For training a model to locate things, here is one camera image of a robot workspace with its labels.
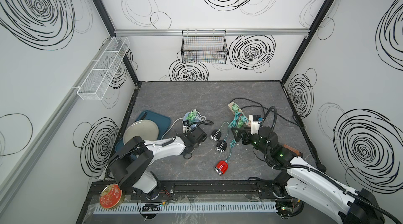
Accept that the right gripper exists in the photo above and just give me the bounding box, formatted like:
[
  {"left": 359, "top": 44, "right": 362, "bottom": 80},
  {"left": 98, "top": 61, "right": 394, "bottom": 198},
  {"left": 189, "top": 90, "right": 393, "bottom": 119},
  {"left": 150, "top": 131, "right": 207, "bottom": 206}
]
[{"left": 231, "top": 126, "right": 270, "bottom": 158}]

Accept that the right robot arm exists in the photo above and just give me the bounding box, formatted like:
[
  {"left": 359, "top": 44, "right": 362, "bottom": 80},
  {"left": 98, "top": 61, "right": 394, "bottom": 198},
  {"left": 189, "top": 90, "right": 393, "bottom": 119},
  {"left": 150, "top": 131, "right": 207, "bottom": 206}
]
[{"left": 232, "top": 127, "right": 400, "bottom": 224}]

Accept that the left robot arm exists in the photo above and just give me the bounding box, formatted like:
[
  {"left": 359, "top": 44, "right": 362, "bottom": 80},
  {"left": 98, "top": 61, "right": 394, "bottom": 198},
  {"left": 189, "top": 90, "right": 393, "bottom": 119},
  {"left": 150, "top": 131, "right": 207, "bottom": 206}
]
[{"left": 107, "top": 127, "right": 207, "bottom": 200}]

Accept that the beige power strip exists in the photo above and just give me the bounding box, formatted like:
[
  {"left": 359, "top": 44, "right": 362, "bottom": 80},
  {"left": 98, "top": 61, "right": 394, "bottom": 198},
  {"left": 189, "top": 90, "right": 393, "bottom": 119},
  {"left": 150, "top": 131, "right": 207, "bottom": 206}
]
[{"left": 228, "top": 102, "right": 251, "bottom": 134}]

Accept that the blue power strip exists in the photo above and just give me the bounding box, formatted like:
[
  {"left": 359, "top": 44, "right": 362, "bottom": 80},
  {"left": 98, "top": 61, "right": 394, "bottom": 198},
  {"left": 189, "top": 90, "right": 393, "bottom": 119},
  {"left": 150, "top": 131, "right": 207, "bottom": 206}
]
[{"left": 182, "top": 110, "right": 201, "bottom": 130}]

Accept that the green charger on beige strip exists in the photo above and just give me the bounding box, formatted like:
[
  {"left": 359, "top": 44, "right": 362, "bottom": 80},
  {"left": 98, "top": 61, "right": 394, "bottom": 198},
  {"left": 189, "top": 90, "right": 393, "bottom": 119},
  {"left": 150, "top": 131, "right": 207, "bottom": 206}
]
[{"left": 232, "top": 104, "right": 239, "bottom": 113}]

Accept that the teal plastic tray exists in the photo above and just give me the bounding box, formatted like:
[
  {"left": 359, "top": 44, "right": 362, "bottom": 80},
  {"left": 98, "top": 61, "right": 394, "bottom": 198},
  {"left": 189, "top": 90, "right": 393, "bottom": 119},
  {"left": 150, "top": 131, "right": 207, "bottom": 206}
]
[{"left": 114, "top": 110, "right": 172, "bottom": 152}]

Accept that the round grey plate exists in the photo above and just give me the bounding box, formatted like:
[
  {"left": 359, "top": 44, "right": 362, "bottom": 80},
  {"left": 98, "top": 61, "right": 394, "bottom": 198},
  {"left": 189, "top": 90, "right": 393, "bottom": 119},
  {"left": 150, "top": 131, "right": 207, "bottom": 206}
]
[{"left": 123, "top": 120, "right": 159, "bottom": 145}]

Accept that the red round tin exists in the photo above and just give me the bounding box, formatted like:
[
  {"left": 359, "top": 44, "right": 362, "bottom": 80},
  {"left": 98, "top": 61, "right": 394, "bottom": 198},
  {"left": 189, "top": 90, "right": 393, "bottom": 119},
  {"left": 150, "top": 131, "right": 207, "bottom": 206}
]
[{"left": 99, "top": 184, "right": 124, "bottom": 209}]

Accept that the teal charging cable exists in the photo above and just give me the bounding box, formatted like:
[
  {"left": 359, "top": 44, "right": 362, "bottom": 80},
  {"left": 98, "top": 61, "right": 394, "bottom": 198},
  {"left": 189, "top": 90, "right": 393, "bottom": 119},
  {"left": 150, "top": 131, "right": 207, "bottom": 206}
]
[{"left": 218, "top": 112, "right": 249, "bottom": 162}]

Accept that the black power cord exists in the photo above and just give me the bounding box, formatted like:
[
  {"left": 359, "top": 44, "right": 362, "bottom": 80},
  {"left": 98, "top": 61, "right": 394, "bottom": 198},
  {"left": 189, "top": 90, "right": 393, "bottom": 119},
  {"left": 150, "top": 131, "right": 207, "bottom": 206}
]
[{"left": 230, "top": 97, "right": 303, "bottom": 128}]

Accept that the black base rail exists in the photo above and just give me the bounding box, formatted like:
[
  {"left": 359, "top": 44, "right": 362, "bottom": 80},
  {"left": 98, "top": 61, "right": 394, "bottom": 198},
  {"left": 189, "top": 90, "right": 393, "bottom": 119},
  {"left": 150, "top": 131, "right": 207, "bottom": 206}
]
[{"left": 91, "top": 179, "right": 284, "bottom": 201}]

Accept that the white slotted cable duct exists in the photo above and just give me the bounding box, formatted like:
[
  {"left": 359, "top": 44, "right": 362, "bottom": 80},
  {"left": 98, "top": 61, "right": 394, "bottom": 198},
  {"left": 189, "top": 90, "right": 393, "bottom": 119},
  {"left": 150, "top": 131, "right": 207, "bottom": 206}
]
[{"left": 93, "top": 202, "right": 278, "bottom": 215}]

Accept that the black wire wall basket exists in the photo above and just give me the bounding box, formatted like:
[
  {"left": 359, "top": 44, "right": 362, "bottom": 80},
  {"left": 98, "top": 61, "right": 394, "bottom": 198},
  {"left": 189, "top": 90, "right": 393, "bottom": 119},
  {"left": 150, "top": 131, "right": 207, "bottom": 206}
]
[{"left": 181, "top": 29, "right": 229, "bottom": 64}]

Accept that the white wire wall shelf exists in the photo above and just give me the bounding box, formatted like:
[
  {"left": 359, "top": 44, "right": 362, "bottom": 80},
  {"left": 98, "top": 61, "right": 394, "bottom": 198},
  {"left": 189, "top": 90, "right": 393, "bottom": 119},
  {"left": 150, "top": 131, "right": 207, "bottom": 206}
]
[{"left": 77, "top": 37, "right": 130, "bottom": 101}]

